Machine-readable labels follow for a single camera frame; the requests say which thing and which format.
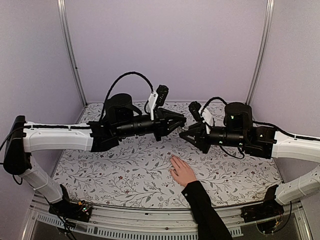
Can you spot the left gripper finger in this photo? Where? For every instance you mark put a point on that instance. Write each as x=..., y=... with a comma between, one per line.
x=172, y=116
x=172, y=125

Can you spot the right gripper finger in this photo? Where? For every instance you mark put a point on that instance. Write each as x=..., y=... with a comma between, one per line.
x=194, y=128
x=190, y=138

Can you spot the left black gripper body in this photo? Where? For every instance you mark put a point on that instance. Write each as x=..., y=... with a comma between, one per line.
x=160, y=124

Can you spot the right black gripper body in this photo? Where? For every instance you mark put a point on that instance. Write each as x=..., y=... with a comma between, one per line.
x=204, y=146

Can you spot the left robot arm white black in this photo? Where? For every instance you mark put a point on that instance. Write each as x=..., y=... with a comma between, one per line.
x=120, y=119

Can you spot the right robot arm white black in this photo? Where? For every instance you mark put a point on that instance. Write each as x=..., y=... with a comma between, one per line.
x=264, y=140

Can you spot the black sleeved forearm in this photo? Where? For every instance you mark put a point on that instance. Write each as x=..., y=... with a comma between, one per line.
x=209, y=224

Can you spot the person's bare hand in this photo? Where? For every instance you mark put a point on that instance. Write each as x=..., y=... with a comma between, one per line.
x=181, y=171

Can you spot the floral patterned table mat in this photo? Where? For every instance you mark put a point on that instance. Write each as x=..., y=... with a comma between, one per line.
x=137, y=174

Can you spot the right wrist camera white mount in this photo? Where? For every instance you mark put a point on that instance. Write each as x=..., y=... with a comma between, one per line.
x=202, y=114

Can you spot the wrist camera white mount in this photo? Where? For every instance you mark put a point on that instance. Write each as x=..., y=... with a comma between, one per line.
x=202, y=114
x=156, y=99

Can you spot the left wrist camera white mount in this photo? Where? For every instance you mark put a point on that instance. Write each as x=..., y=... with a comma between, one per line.
x=156, y=99

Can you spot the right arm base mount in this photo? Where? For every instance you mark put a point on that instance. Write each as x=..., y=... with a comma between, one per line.
x=267, y=209

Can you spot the front aluminium slotted rail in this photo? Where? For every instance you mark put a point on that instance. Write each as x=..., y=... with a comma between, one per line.
x=123, y=223

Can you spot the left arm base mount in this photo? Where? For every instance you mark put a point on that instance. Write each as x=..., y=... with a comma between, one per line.
x=80, y=211

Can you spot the right aluminium frame post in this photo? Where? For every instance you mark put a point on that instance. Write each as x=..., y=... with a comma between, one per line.
x=261, y=50

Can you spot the aluminium frame post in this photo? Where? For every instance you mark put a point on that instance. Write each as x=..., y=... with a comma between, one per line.
x=62, y=11
x=261, y=50

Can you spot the left aluminium frame post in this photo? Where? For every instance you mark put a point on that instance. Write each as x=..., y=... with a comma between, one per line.
x=62, y=11

